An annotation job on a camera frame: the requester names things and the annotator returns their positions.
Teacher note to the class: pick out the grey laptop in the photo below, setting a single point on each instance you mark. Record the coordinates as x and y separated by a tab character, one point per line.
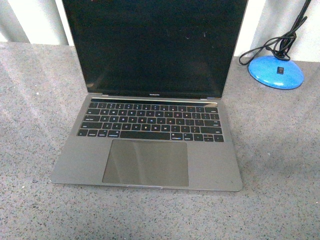
155	73

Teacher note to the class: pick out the black lamp neck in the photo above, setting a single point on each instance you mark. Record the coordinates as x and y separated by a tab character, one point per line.
299	21

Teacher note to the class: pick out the blue lamp base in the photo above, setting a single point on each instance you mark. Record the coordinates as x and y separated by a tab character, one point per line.
276	73

